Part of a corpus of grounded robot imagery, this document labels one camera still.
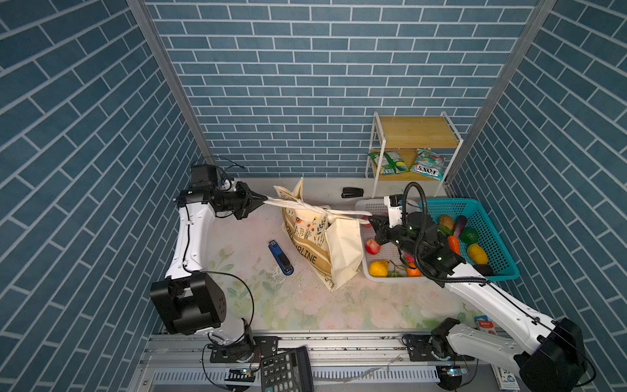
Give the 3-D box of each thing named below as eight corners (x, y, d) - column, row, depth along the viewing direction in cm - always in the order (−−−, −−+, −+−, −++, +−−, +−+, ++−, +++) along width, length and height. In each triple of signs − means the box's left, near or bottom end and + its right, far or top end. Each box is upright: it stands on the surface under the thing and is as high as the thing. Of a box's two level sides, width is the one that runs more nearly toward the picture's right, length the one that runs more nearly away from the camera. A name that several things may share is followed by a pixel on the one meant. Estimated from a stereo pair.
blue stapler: (286, 277, 91) (284, 274, 88) (268, 247, 99) (266, 242, 96) (295, 271, 92) (295, 267, 90) (277, 242, 101) (276, 237, 98)
